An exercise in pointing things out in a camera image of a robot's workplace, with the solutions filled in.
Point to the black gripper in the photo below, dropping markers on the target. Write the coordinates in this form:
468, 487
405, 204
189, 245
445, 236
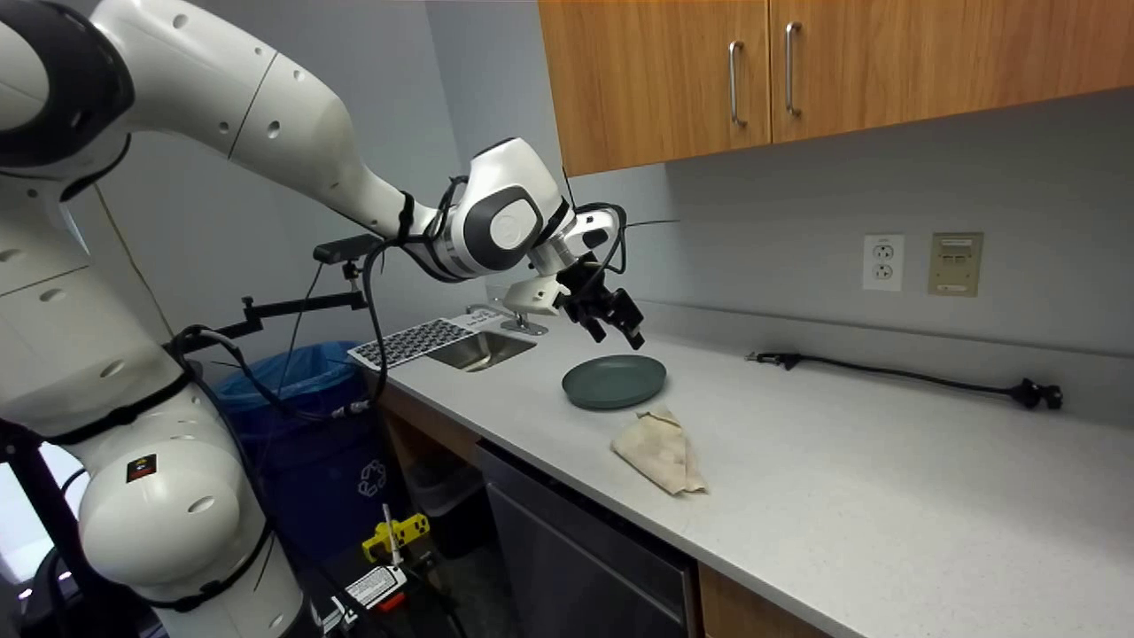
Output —
586, 287

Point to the beige stained towel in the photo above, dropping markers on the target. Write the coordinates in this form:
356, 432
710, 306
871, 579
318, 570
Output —
662, 450

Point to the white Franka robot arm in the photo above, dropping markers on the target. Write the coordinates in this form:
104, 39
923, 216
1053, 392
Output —
179, 118

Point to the dark green round plate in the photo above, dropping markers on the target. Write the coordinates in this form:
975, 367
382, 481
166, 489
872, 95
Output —
616, 385

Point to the steel sink basin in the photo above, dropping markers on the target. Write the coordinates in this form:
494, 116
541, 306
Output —
480, 347

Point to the metal grid drying rack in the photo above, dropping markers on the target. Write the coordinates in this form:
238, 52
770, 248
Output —
409, 343

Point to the black dishwasher front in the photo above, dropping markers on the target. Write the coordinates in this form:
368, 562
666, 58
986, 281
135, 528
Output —
580, 554

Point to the yellow clamp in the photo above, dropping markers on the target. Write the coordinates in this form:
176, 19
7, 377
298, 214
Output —
394, 535

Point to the wooden base cabinet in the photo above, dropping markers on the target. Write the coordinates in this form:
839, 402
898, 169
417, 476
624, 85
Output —
744, 607

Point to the blue recycling bin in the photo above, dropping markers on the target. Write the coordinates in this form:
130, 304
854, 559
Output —
305, 461

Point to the white red small device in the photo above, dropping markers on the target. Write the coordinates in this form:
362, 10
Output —
369, 591

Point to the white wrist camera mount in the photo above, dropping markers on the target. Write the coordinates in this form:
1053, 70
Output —
529, 295

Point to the white wall outlet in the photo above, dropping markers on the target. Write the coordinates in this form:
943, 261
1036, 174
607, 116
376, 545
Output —
885, 264

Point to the black camera on boom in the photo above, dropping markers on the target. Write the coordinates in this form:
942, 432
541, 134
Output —
343, 248

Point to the wooden wall cabinet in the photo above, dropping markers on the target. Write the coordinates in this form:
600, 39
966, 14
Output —
827, 71

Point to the beige wall switch plate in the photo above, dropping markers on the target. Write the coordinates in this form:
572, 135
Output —
956, 264

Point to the black metal frame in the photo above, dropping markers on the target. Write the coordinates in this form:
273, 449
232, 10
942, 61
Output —
41, 518

